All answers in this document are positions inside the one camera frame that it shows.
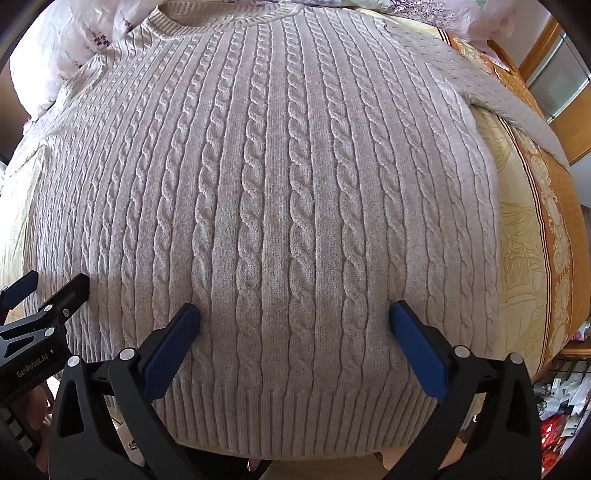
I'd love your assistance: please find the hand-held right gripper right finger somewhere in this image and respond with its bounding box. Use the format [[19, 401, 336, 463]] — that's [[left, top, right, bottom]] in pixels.
[[389, 300, 543, 480]]

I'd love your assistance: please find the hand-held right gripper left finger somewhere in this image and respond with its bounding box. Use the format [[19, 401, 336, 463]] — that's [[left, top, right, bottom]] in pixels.
[[46, 302, 218, 480]]

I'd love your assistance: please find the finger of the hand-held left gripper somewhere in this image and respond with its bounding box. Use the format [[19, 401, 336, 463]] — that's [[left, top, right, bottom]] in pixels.
[[0, 271, 40, 324], [0, 273, 91, 358]]

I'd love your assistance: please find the beige cable-knit sweater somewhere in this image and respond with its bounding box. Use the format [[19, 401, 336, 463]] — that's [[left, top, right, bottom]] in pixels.
[[0, 0, 571, 462]]

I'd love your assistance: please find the yellow patterned bed sheet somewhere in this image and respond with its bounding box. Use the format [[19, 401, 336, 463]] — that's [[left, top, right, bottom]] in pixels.
[[0, 14, 583, 384]]

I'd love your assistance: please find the pile of assorted packets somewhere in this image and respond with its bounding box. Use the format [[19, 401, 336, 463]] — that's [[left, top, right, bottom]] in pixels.
[[531, 318, 591, 480]]

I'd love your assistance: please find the white floral pillow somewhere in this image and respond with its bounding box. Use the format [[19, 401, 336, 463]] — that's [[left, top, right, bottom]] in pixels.
[[9, 0, 515, 118]]

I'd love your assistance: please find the wooden bed frame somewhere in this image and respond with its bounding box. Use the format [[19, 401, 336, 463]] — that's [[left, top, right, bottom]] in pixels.
[[487, 39, 525, 77]]

